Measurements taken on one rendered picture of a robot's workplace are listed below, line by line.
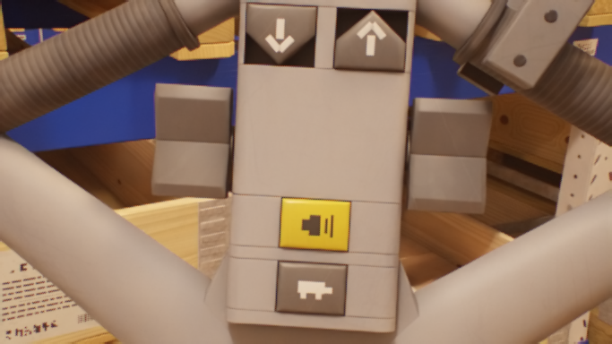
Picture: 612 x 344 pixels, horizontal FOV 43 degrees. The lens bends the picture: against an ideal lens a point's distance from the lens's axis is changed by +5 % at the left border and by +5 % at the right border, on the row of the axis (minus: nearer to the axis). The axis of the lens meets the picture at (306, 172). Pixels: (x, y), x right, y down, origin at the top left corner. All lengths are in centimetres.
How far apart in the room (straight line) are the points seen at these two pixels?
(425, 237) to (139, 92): 126
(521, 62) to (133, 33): 20
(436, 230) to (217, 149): 183
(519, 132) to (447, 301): 184
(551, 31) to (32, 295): 93
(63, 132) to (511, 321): 87
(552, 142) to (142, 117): 128
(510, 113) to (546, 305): 185
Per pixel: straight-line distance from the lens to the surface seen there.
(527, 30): 39
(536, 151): 223
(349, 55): 40
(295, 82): 40
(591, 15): 171
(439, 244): 222
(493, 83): 46
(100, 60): 43
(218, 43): 119
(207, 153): 41
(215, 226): 125
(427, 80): 151
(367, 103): 40
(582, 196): 198
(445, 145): 41
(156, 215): 120
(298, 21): 40
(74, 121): 119
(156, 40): 42
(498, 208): 236
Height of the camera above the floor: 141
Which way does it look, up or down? 20 degrees down
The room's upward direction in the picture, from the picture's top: 3 degrees clockwise
